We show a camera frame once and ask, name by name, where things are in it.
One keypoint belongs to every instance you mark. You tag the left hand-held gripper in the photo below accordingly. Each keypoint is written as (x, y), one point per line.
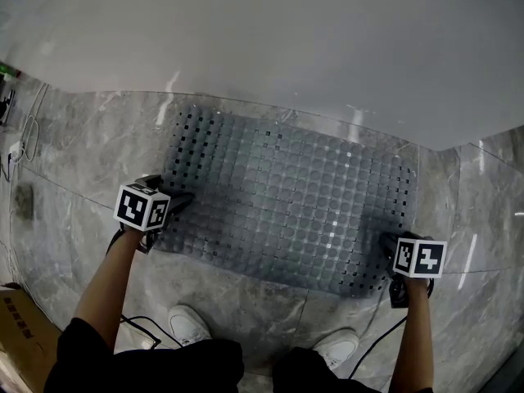
(135, 207)

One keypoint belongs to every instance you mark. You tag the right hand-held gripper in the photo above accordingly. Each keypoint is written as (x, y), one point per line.
(421, 258)

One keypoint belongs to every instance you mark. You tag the grey perforated bath mat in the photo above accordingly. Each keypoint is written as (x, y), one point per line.
(286, 195)

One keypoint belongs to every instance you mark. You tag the person's right forearm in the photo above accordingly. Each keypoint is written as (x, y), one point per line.
(413, 334)

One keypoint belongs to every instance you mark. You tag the white bathtub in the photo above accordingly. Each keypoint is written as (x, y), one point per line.
(262, 35)

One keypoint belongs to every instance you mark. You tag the person's right white shoe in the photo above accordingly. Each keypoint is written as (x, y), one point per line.
(337, 348)

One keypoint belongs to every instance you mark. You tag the person's white shoe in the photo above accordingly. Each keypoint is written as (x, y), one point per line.
(337, 348)
(188, 326)

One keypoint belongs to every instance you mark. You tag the person's left white shoe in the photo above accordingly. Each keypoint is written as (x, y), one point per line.
(188, 326)

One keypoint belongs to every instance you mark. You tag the person's right leg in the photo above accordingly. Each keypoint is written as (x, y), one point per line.
(311, 377)

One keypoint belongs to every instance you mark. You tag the person's leg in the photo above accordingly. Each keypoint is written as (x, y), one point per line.
(311, 377)
(184, 371)

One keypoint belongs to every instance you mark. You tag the person's left leg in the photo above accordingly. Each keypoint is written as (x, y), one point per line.
(184, 371)

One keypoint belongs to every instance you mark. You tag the large open cardboard box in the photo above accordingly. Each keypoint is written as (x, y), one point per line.
(24, 342)

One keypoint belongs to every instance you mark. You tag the green bottle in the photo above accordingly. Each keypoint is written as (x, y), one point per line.
(8, 70)

